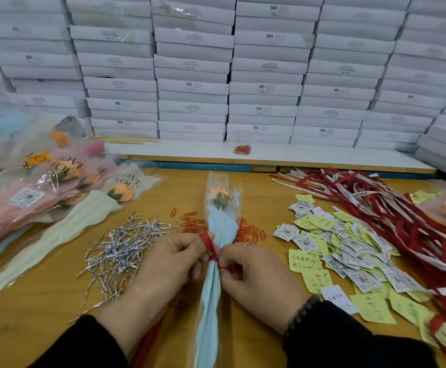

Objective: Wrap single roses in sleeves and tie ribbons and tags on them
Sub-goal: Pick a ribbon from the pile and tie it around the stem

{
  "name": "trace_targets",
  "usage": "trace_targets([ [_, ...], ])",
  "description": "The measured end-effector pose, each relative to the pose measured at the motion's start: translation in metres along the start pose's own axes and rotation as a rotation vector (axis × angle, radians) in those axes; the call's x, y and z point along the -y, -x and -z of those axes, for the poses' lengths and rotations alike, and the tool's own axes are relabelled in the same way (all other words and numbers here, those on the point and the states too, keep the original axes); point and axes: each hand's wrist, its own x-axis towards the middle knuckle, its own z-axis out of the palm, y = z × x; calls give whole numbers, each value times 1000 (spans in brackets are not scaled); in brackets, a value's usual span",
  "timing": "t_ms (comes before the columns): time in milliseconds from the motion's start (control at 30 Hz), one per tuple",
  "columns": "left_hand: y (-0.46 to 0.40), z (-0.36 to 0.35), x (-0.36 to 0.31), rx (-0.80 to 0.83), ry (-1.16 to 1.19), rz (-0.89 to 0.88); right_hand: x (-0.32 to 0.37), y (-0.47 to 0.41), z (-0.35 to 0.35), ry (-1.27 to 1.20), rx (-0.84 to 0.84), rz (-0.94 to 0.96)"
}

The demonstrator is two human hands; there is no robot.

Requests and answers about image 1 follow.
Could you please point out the pile of yellow white tags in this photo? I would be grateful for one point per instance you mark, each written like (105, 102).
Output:
(346, 256)

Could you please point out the pile of flowers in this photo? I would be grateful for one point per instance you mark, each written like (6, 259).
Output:
(23, 199)

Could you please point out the long white board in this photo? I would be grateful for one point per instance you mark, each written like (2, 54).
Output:
(323, 158)

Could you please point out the slanted stack of white boxes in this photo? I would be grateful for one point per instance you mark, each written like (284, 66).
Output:
(445, 153)

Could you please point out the pile of red ribbons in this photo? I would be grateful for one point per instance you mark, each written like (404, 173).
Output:
(392, 207)

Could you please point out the single red ribbon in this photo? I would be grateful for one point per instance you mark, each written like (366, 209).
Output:
(208, 243)

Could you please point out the blue orange rose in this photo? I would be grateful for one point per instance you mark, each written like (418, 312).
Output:
(223, 222)

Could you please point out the person's left hand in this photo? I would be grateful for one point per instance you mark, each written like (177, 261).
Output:
(161, 279)

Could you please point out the person's left forearm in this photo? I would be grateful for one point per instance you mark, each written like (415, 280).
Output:
(77, 348)

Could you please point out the person's right hand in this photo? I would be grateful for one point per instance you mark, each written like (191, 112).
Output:
(265, 287)

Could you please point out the pile of orange paper clips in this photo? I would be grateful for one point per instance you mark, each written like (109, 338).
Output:
(246, 232)

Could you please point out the wall of stacked white boxes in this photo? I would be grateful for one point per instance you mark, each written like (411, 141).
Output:
(208, 65)

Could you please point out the small bag of red clips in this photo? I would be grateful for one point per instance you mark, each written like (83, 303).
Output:
(242, 149)

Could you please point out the cream orange rose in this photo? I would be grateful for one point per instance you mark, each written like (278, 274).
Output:
(54, 233)

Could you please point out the person's right forearm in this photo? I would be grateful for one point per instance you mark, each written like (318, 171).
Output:
(353, 345)

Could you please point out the pile of silver twist ties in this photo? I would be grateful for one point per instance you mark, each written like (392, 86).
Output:
(123, 253)

